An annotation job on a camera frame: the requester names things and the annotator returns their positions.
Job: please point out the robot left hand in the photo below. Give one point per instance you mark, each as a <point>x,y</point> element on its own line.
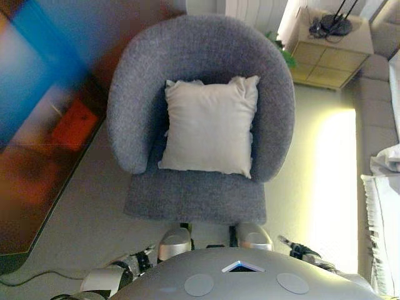
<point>144,254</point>

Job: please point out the white fringed cushion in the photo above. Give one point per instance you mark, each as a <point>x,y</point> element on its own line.
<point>209,125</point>

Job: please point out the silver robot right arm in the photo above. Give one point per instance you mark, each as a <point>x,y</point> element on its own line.
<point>337,272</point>

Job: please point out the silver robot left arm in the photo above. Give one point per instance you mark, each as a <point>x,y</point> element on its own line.
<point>103,276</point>

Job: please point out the silver robot left leg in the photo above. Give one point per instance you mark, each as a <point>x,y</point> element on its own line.
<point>175,245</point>

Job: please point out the grey fabric armchair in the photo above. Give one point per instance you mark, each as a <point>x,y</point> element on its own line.
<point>193,197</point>

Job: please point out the grey robot torso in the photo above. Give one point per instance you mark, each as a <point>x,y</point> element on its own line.
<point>243,281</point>

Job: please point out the glossy dark tv cabinet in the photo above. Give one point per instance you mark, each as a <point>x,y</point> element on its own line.
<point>37,125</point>

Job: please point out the green potted plant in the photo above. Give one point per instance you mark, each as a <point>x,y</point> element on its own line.
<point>286,54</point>

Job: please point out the white duvet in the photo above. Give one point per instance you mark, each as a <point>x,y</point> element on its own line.
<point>386,161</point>

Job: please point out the white radiator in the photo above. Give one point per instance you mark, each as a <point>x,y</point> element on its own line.
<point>250,12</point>

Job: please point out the light wooden nightstand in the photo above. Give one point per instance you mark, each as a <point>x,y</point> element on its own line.
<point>328,59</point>

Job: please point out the black lamp base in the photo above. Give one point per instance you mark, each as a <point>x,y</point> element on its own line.
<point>336,23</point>

